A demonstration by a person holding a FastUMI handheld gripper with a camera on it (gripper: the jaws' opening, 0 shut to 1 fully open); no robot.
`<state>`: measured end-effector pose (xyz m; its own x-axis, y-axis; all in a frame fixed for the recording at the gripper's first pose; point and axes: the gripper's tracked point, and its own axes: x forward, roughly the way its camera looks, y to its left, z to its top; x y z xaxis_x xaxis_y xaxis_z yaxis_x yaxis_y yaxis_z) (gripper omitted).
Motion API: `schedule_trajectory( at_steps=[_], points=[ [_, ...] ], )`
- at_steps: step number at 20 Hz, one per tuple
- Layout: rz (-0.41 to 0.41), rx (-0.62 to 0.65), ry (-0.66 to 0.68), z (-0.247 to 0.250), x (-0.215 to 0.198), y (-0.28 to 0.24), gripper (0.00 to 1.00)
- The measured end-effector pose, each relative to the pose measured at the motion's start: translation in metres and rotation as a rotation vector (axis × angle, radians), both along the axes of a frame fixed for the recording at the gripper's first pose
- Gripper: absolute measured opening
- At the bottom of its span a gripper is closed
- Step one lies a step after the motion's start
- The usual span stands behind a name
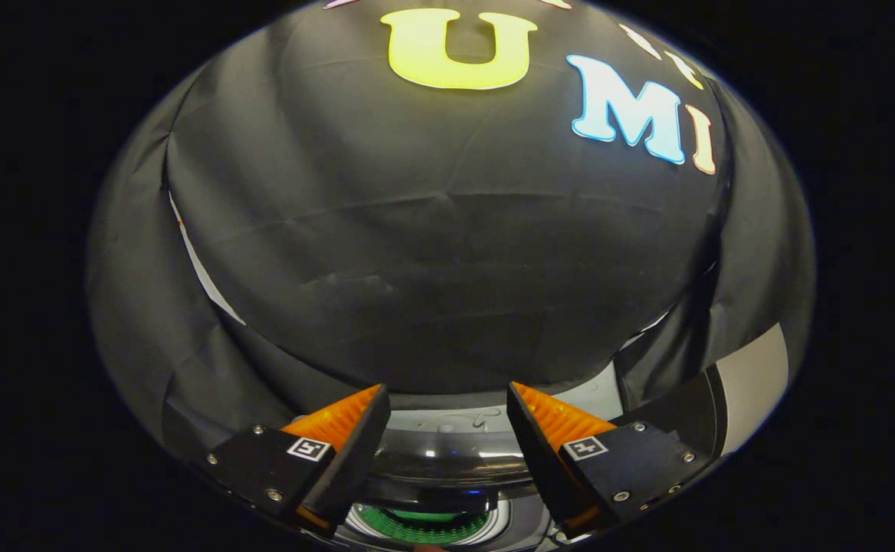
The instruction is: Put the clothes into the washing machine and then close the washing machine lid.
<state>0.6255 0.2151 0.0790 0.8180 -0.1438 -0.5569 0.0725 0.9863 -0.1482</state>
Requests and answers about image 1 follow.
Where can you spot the green polo shirt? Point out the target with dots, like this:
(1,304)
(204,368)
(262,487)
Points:
(432,527)

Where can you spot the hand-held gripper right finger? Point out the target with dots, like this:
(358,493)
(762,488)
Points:
(543,460)

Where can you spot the black backdrop cloth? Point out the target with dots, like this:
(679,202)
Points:
(417,230)

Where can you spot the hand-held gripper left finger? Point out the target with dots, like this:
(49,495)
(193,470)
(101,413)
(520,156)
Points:
(348,460)

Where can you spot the grey cabinet with black frame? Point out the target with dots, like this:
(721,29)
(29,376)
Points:
(754,376)

